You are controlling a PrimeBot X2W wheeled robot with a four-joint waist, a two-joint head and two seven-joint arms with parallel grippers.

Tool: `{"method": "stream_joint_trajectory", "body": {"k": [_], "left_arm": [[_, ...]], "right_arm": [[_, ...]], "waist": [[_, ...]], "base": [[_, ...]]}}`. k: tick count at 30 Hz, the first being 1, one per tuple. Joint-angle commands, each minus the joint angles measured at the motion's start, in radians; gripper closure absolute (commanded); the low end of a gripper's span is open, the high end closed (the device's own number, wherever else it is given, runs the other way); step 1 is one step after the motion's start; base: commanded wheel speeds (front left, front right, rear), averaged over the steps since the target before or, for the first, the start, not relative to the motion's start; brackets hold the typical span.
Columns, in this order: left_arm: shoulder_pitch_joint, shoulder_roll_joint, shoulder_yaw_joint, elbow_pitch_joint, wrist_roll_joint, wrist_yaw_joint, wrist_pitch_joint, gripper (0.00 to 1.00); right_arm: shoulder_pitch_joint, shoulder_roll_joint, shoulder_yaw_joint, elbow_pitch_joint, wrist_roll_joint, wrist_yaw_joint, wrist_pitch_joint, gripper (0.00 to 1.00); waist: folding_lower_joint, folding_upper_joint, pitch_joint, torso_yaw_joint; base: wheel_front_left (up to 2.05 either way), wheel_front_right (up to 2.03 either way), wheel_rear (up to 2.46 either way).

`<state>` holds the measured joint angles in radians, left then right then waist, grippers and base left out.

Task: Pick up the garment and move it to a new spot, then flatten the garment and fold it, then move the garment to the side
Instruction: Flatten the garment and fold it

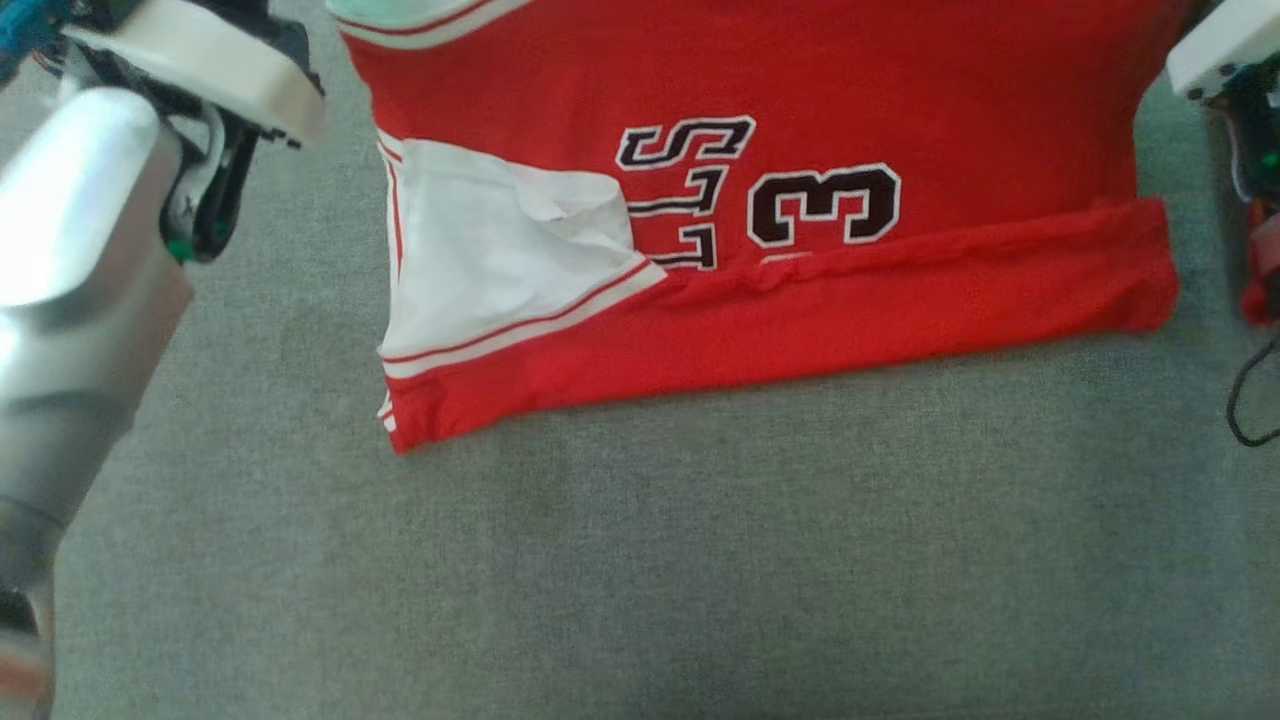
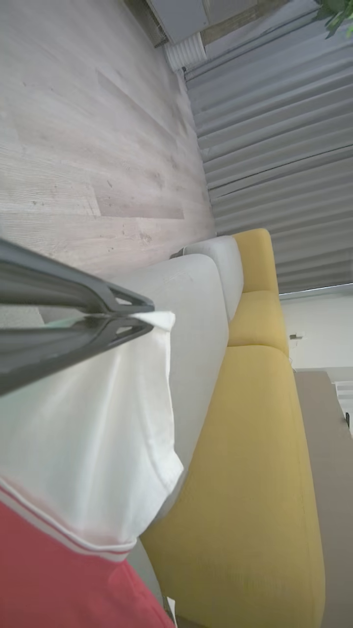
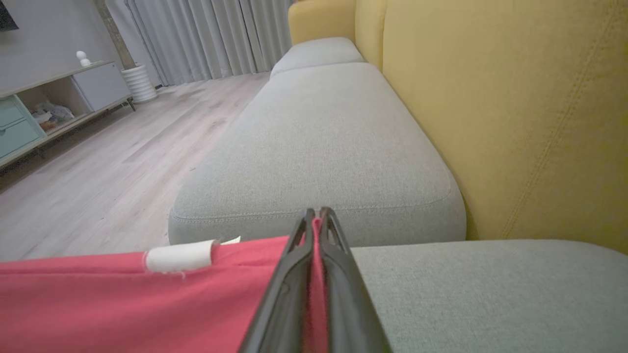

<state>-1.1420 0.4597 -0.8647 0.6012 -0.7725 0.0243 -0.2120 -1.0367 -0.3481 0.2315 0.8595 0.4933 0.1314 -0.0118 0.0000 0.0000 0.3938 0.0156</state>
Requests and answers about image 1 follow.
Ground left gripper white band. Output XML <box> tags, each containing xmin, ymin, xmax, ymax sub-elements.
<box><xmin>58</xmin><ymin>0</ymin><xmax>328</xmax><ymax>267</ymax></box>

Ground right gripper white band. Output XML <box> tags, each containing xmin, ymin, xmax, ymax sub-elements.
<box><xmin>1165</xmin><ymin>0</ymin><xmax>1280</xmax><ymax>204</ymax></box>

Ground red shorts white trim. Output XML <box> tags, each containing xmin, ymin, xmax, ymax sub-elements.
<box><xmin>1238</xmin><ymin>198</ymin><xmax>1280</xmax><ymax>329</ymax></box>

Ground red basketball jersey white sleeves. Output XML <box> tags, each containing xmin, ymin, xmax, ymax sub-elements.
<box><xmin>328</xmin><ymin>0</ymin><xmax>1183</xmax><ymax>457</ymax></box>

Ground grey sofa seat cushion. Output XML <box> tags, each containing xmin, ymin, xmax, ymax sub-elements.
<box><xmin>0</xmin><ymin>0</ymin><xmax>1280</xmax><ymax>720</ymax></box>

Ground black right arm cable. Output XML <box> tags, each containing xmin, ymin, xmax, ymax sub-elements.
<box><xmin>1226</xmin><ymin>335</ymin><xmax>1280</xmax><ymax>448</ymax></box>

